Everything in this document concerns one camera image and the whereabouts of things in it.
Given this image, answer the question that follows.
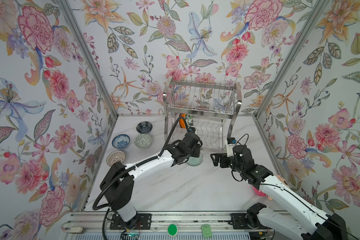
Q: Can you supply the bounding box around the pale green bowl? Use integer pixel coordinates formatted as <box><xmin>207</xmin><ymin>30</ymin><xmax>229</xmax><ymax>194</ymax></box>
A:
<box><xmin>187</xmin><ymin>154</ymin><xmax>203</xmax><ymax>167</ymax></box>

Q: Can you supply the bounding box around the white bowl orange outside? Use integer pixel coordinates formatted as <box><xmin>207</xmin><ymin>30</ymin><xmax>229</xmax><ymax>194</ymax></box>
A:
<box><xmin>179</xmin><ymin>114</ymin><xmax>187</xmax><ymax>129</ymax></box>

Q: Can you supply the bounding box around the green leaf pattern bowl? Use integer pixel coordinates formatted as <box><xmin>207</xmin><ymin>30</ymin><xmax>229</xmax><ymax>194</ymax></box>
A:
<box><xmin>185</xmin><ymin>114</ymin><xmax>194</xmax><ymax>128</ymax></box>

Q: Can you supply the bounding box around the green geometric pattern bowl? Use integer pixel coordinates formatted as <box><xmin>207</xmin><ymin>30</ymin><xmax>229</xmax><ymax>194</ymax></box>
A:
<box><xmin>134</xmin><ymin>134</ymin><xmax>153</xmax><ymax>149</ymax></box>

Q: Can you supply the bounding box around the stainless steel dish rack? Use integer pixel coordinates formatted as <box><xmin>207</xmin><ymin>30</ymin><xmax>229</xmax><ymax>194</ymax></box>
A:
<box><xmin>163</xmin><ymin>80</ymin><xmax>243</xmax><ymax>150</ymax></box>

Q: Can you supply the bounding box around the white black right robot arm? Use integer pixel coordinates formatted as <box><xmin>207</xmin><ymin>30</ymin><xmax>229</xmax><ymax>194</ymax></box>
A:
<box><xmin>211</xmin><ymin>145</ymin><xmax>350</xmax><ymax>240</ymax></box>

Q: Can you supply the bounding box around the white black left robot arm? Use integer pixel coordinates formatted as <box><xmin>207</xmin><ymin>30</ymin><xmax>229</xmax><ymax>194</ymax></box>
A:
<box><xmin>92</xmin><ymin>126</ymin><xmax>203</xmax><ymax>223</ymax></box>

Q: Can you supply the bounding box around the pink plush pig toy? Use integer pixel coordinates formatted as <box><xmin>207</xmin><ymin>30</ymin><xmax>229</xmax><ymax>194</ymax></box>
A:
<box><xmin>253</xmin><ymin>175</ymin><xmax>290</xmax><ymax>201</ymax></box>

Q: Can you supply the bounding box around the black patterned bowl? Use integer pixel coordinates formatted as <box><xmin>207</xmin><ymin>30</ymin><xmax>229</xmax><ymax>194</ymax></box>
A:
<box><xmin>136</xmin><ymin>121</ymin><xmax>153</xmax><ymax>134</ymax></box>

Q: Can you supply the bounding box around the blue floral bowl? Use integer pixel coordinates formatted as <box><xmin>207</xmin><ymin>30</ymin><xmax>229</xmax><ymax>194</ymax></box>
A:
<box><xmin>112</xmin><ymin>134</ymin><xmax>131</xmax><ymax>150</ymax></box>

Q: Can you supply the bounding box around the white lattice pattern bowl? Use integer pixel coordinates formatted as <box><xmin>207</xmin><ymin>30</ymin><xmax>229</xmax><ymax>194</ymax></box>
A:
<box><xmin>106</xmin><ymin>151</ymin><xmax>126</xmax><ymax>167</ymax></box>

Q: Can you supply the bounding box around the light green rectangular device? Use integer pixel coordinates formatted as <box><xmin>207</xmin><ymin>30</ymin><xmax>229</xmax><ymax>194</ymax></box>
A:
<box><xmin>201</xmin><ymin>224</ymin><xmax>213</xmax><ymax>238</ymax></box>

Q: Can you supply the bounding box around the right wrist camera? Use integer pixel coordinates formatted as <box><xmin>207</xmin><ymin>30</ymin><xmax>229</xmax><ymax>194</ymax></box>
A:
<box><xmin>226</xmin><ymin>138</ymin><xmax>237</xmax><ymax>158</ymax></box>

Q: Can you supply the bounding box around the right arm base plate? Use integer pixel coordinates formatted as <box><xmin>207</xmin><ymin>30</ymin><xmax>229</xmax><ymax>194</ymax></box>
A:
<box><xmin>229</xmin><ymin>213</ymin><xmax>269</xmax><ymax>231</ymax></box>

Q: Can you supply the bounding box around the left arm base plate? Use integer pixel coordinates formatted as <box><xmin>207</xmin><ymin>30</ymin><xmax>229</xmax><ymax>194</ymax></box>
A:
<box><xmin>110</xmin><ymin>213</ymin><xmax>152</xmax><ymax>230</ymax></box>

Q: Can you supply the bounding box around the aluminium front rail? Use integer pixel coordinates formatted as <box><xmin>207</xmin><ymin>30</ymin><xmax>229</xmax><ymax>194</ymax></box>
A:
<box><xmin>61</xmin><ymin>210</ymin><xmax>322</xmax><ymax>240</ymax></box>

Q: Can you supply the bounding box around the white plug on rail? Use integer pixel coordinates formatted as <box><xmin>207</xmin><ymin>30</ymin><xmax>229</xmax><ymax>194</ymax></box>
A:
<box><xmin>69</xmin><ymin>227</ymin><xmax>85</xmax><ymax>234</ymax></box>

